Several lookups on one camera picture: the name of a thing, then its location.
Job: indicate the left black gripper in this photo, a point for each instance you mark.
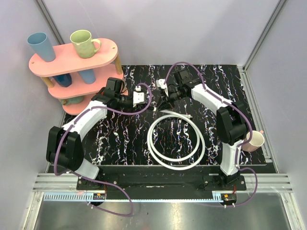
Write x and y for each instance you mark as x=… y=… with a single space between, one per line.
x=148 y=105

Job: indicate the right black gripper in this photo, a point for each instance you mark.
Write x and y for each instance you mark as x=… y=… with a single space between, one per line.
x=165 y=103

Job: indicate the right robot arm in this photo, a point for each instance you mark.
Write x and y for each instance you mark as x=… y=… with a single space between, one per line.
x=232 y=125

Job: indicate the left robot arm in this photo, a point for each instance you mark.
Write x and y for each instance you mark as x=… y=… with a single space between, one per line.
x=64 y=145

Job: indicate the light blue cup middle shelf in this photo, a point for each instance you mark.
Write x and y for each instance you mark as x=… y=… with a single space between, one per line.
x=88 y=76

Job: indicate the teal mug bottom shelf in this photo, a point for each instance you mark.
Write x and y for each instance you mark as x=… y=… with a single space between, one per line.
x=73 y=100

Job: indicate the pink three-tier shelf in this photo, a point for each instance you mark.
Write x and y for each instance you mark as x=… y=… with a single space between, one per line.
x=105 y=64

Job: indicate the green mug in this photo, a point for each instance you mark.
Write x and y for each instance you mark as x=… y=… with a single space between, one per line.
x=84 y=45

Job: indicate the dark blue cup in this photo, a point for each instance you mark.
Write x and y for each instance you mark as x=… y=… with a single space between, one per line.
x=63 y=80

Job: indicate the pink beige cup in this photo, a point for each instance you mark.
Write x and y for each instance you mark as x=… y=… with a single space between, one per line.
x=256 y=141

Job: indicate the light blue tall cup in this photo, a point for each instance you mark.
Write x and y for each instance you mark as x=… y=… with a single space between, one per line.
x=42 y=46

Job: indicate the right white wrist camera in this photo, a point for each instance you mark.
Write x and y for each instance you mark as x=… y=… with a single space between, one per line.
x=162 y=86

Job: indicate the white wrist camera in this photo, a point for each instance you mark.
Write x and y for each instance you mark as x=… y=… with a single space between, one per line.
x=162 y=86
x=138 y=96

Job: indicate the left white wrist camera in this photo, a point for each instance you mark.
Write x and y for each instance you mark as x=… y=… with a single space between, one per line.
x=138 y=96

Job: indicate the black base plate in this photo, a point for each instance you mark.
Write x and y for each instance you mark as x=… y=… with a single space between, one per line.
x=158 y=182

